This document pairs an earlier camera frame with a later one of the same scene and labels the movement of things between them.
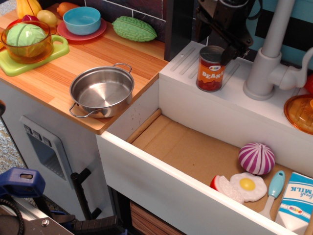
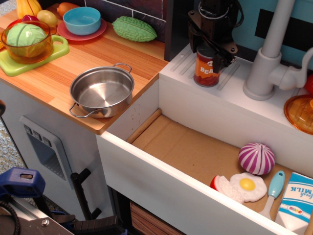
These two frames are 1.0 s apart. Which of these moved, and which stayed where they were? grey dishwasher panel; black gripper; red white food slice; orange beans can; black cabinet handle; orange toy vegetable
Moved: black gripper; orange beans can
Stayed: black cabinet handle; grey dishwasher panel; red white food slice; orange toy vegetable
